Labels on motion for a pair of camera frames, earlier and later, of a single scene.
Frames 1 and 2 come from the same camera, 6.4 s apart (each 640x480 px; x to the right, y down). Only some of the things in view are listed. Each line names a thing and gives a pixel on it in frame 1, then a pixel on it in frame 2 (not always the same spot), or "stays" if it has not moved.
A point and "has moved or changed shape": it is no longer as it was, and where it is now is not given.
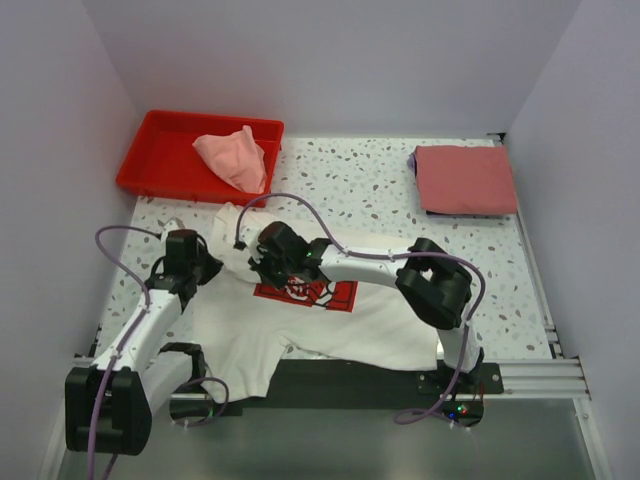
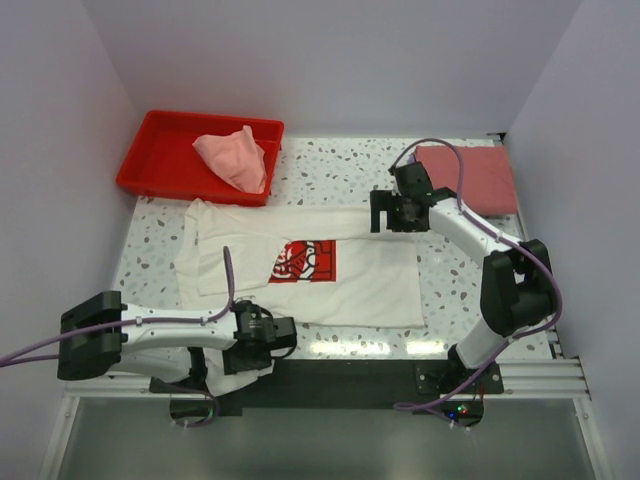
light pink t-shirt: x=239 y=156 stays
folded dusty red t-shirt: x=466 y=180 stays
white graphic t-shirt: x=246 y=329 has moved or changed shape
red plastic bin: x=156 y=154 stays
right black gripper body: x=277 y=272 → x=393 y=203
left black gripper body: x=205 y=266 → x=233 y=360
